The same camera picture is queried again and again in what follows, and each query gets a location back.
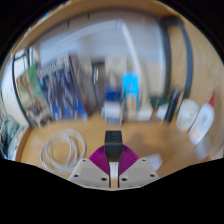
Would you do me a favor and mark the white coiled cable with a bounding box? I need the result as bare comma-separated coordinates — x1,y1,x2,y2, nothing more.
39,128,87,175

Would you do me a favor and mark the tall light blue box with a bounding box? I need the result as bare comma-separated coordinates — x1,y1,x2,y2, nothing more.
121,71,140,121

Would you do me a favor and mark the dark drink bottle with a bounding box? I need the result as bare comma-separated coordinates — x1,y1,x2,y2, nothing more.
90,59,108,112

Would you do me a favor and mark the black charger block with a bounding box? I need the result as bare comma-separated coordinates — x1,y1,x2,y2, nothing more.
104,130,124,164

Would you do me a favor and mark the green toy figure box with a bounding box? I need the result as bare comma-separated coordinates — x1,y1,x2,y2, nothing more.
14,64,51,130

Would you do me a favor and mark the white desk lamp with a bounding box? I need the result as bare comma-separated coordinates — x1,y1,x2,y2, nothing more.
121,21,155,122

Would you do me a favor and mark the grey metal shelf frame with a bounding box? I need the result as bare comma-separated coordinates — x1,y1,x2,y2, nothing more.
11,14,195,130

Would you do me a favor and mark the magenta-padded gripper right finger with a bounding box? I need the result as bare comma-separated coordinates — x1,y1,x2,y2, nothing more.
117,143,161,191

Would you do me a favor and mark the white cup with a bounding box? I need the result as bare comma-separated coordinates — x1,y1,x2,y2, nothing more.
175,97,201,133

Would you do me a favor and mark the blue robot model box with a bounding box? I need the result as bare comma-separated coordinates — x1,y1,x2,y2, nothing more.
36,54,89,122

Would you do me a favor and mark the black electric shaver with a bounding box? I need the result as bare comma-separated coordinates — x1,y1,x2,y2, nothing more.
164,87,183,124

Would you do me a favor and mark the translucent plastic container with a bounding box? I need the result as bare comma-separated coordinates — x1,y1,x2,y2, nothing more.
194,136,215,162

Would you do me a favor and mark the bed with bedding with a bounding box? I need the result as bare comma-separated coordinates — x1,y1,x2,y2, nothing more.
0,114,26,161

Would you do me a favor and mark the small blue box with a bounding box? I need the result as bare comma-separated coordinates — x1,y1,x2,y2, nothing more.
103,84,124,126

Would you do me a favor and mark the white red-capped pump bottle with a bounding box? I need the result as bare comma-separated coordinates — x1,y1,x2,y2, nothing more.
188,92,217,146

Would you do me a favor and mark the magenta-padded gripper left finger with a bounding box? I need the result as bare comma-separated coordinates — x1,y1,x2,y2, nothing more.
67,144,111,190

